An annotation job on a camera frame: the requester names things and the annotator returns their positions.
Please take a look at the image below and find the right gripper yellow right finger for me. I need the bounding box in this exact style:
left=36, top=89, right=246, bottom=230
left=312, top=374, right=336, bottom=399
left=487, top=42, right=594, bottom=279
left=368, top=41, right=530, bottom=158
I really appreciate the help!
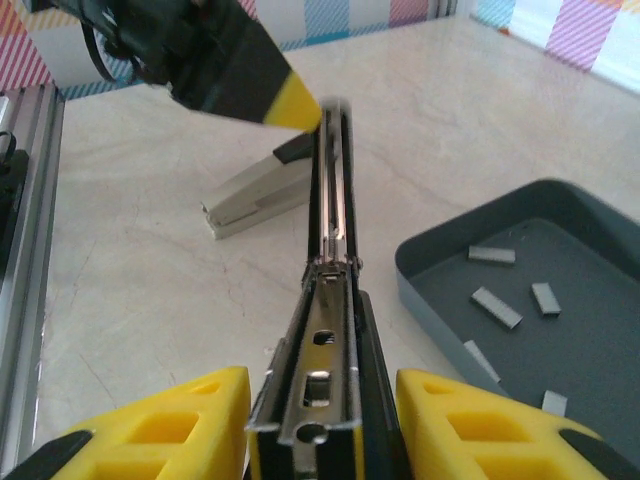
left=396, top=368, right=640, bottom=480

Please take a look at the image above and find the grey plastic tray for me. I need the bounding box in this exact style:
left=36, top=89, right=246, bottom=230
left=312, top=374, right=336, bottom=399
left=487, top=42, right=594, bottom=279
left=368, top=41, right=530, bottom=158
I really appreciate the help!
left=393, top=178, right=640, bottom=456

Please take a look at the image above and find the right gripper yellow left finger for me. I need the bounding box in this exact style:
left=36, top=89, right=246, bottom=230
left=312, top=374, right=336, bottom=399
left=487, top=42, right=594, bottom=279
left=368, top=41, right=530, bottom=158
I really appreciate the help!
left=0, top=366, right=251, bottom=480

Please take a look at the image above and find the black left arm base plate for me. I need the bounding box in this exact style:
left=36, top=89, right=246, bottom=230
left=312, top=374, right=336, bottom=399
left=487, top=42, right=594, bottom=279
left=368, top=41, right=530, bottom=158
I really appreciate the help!
left=0, top=130, right=30, bottom=274

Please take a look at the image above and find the thin black gripper wire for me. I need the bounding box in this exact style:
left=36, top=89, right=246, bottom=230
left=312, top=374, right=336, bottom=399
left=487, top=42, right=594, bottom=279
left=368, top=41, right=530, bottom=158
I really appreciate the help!
left=81, top=22, right=112, bottom=84

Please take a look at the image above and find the aluminium slotted frame beam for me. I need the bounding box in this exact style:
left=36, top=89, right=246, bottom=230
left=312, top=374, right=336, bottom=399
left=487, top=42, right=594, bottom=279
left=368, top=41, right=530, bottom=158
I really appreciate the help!
left=0, top=84, right=66, bottom=480

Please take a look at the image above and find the silver staple strip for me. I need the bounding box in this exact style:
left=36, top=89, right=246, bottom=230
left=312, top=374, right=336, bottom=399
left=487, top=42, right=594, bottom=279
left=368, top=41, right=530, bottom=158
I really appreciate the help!
left=467, top=245, right=516, bottom=266
left=463, top=339, right=509, bottom=396
left=470, top=286, right=525, bottom=331
left=530, top=282, right=562, bottom=317
left=542, top=390, right=569, bottom=417

